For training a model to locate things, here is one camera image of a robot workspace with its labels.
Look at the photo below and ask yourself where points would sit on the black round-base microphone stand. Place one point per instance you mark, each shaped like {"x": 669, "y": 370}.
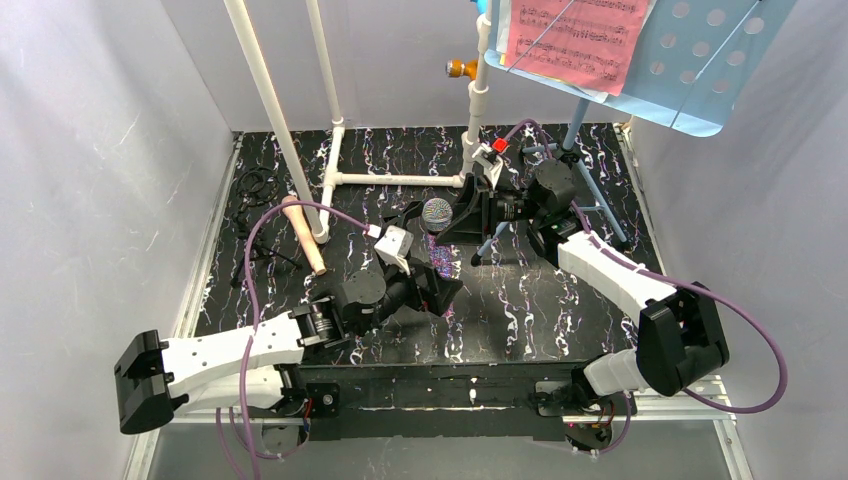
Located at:
{"x": 400, "y": 220}

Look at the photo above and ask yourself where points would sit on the orange knob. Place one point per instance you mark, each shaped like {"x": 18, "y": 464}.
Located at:
{"x": 456, "y": 68}

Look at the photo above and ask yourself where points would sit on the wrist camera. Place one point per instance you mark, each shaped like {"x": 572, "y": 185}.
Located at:
{"x": 389, "y": 242}
{"x": 487, "y": 163}

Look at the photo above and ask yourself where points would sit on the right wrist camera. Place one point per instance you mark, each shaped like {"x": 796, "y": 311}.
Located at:
{"x": 487, "y": 163}

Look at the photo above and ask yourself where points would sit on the white PVC pipe frame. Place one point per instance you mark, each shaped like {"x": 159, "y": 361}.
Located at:
{"x": 350, "y": 64}

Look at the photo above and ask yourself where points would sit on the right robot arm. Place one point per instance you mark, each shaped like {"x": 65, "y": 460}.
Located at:
{"x": 680, "y": 338}

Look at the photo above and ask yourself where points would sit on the pink sheet music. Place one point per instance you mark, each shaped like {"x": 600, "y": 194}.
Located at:
{"x": 586, "y": 44}

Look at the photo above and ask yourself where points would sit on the pink microphone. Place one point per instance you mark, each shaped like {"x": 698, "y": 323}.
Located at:
{"x": 295, "y": 215}

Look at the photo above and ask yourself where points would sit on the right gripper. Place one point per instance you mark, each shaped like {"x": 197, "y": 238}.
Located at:
{"x": 483, "y": 208}

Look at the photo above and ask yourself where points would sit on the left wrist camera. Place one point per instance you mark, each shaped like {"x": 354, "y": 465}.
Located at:
{"x": 389, "y": 242}

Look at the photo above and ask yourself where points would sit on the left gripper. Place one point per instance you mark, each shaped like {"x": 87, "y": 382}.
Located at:
{"x": 419, "y": 287}

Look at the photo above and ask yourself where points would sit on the blue music stand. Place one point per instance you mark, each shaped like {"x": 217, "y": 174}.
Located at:
{"x": 690, "y": 64}

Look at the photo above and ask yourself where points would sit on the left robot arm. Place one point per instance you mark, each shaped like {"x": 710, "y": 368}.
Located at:
{"x": 157, "y": 378}

